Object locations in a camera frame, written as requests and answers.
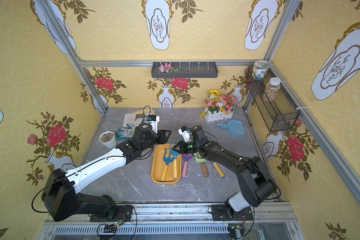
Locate white cup with pebbles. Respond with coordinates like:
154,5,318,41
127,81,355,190
99,131,117,149

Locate right circuit board with wires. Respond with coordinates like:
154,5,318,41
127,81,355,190
228,224,253,240

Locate circuit board with wires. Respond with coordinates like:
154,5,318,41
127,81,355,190
228,224,253,240
96,220,125,240

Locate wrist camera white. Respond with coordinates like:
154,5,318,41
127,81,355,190
147,115,160,133
178,126,191,143

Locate black wire mesh basket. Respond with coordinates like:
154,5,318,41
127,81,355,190
243,66,300,132

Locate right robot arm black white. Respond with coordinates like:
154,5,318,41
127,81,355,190
172,126,278,213

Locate clear bottle colourful beads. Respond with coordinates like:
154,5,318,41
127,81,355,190
263,77,281,102

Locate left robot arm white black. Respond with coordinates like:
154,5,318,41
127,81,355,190
38,123,172,222

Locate left circuit board with wires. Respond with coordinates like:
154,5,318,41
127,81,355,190
96,220,125,240

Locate white grey work glove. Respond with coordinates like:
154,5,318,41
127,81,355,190
123,109,155,127

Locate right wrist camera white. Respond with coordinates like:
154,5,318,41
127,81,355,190
178,126,191,143

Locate light blue dustpan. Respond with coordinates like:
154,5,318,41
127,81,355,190
217,120,245,137

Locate yellow plastic storage tray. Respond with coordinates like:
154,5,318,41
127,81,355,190
151,143,182,185

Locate flowers in white fence planter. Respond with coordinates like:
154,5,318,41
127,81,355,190
200,90,239,123

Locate pink artificial flowers on shelf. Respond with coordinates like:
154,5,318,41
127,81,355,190
158,63,180,73

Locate purple rake pink handle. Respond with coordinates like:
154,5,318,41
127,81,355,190
181,154,193,178

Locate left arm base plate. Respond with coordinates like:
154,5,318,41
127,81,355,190
90,205,134,223

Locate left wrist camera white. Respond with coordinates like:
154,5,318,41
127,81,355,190
147,115,160,133

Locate grey wall shelf tray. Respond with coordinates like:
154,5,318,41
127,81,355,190
151,61,219,79

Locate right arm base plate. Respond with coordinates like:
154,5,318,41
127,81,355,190
208,205,254,221

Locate teal white garden glove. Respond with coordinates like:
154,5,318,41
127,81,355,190
115,124,136,141

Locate white lidded jar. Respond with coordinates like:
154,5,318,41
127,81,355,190
252,60,270,81

